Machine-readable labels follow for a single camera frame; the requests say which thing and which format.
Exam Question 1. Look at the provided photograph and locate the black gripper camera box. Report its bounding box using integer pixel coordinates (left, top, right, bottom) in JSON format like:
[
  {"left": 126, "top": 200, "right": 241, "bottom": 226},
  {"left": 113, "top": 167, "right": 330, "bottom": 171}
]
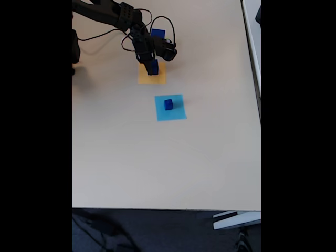
[{"left": 151, "top": 35, "right": 179, "bottom": 62}]

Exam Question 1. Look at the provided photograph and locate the white side desk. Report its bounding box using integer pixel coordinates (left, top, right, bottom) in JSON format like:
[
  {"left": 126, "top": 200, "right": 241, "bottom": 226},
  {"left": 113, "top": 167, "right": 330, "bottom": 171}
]
[{"left": 240, "top": 0, "right": 261, "bottom": 121}]

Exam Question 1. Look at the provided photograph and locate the orange paper square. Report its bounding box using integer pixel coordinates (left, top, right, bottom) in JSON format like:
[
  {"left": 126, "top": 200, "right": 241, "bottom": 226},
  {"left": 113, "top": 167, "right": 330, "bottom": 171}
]
[{"left": 138, "top": 61, "right": 167, "bottom": 85}]

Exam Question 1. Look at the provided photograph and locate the largest blue cube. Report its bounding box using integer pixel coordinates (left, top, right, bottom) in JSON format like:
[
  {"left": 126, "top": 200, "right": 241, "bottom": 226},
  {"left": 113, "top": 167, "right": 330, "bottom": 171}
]
[{"left": 150, "top": 28, "right": 166, "bottom": 39}]

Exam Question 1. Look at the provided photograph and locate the light blue paper square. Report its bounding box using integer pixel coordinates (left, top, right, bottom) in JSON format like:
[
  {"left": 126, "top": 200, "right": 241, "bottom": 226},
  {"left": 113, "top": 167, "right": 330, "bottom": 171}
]
[{"left": 154, "top": 93, "right": 187, "bottom": 122}]

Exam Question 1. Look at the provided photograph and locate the white table foot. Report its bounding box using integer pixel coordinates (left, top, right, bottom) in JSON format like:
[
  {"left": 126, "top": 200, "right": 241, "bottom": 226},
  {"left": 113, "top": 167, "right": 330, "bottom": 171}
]
[{"left": 212, "top": 210, "right": 261, "bottom": 231}]

